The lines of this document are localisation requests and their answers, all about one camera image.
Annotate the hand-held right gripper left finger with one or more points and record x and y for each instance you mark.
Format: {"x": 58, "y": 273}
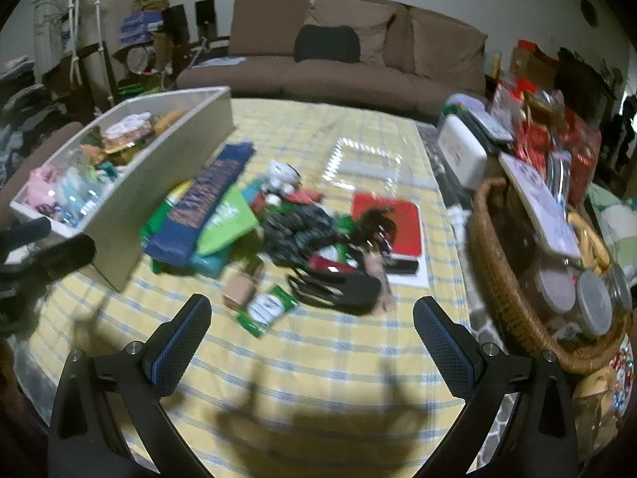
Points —
{"x": 169, "y": 353}

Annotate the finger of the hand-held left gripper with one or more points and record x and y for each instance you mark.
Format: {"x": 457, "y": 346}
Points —
{"x": 27, "y": 233}
{"x": 59, "y": 259}

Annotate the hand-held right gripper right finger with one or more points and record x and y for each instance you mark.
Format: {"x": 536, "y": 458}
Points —
{"x": 448, "y": 353}

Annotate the clear plastic storage bin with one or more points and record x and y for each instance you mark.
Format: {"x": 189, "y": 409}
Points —
{"x": 164, "y": 169}

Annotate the pink soft packet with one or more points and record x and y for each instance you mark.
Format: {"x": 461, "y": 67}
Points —
{"x": 42, "y": 186}

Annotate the wicker basket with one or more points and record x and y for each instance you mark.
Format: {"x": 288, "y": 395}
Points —
{"x": 507, "y": 289}

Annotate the small beige box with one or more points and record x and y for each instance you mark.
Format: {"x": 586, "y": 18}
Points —
{"x": 240, "y": 286}

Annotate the teal packet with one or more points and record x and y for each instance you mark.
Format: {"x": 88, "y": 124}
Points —
{"x": 211, "y": 262}

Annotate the green wipes packet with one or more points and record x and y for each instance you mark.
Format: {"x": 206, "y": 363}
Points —
{"x": 266, "y": 308}

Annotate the green yellow packet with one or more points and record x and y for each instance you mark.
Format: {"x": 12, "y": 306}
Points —
{"x": 161, "y": 211}

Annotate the yellow plaid tablecloth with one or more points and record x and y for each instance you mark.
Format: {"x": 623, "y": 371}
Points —
{"x": 318, "y": 358}

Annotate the red notebook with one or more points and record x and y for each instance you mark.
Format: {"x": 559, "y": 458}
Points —
{"x": 404, "y": 229}

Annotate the bright green packet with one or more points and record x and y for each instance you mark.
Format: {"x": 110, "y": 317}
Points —
{"x": 230, "y": 220}

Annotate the long blue packet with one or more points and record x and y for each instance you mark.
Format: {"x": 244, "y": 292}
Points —
{"x": 199, "y": 204}

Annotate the grey lid jar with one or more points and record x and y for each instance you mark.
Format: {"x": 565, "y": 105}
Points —
{"x": 594, "y": 303}

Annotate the dark patterned pouch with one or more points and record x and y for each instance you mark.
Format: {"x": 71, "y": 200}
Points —
{"x": 298, "y": 234}

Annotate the white rectangular box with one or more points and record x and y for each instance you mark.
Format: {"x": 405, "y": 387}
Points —
{"x": 463, "y": 152}

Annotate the clear plastic tray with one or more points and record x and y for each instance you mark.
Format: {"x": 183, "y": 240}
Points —
{"x": 366, "y": 162}

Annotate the white cat figure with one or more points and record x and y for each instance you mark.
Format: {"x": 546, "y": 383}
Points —
{"x": 278, "y": 175}

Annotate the blue cardboard box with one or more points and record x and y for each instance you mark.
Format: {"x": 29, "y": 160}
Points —
{"x": 139, "y": 29}

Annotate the red snack bags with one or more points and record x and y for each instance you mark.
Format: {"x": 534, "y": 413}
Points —
{"x": 582, "y": 154}

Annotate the black speaker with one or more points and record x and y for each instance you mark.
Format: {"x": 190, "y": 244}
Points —
{"x": 205, "y": 17}

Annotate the brown sofa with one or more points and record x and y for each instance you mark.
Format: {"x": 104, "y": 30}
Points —
{"x": 348, "y": 79}

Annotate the brown pillow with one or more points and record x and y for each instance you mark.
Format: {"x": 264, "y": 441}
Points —
{"x": 371, "y": 35}

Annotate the black cushion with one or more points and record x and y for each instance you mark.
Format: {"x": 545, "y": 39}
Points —
{"x": 326, "y": 45}

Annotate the round dark wall item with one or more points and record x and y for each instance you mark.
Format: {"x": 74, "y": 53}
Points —
{"x": 589, "y": 12}

